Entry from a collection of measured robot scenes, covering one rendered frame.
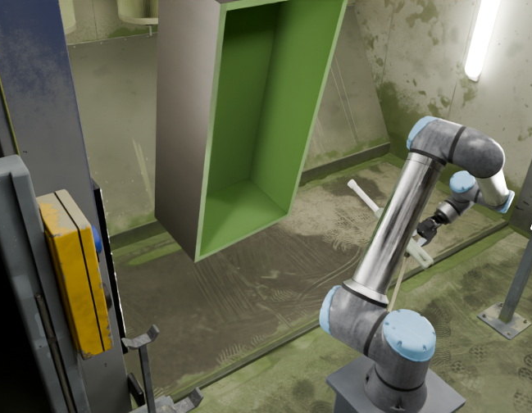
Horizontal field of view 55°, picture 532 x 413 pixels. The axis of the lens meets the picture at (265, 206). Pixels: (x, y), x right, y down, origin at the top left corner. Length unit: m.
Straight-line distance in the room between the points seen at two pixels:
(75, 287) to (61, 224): 0.10
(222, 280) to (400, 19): 2.28
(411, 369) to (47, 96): 1.17
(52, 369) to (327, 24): 1.66
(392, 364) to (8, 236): 1.11
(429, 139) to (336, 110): 2.41
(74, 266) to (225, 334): 1.88
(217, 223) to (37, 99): 1.49
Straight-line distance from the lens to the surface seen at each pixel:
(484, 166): 1.62
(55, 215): 0.80
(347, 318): 1.57
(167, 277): 2.95
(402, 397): 1.64
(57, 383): 0.99
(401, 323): 1.54
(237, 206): 2.68
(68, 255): 0.78
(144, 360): 1.24
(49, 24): 1.21
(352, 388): 1.71
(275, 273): 2.96
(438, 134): 1.60
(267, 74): 2.50
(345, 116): 4.01
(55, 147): 1.30
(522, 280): 2.86
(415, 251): 2.16
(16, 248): 0.79
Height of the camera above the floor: 1.98
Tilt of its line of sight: 34 degrees down
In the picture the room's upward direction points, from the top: 2 degrees clockwise
